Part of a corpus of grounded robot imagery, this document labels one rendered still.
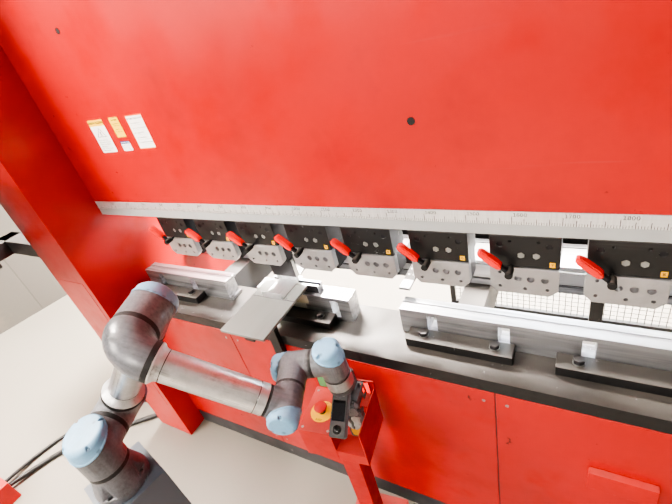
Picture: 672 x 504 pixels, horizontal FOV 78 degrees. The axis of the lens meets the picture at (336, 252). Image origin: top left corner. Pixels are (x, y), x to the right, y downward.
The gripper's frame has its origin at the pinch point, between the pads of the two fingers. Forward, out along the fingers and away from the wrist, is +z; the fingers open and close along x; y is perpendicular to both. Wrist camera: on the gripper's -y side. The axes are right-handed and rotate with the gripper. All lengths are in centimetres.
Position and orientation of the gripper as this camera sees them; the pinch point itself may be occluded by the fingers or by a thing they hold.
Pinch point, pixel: (355, 428)
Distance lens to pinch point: 133.1
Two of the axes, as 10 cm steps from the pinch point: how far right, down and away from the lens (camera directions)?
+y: 3.1, -6.4, 7.1
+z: 2.6, 7.7, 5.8
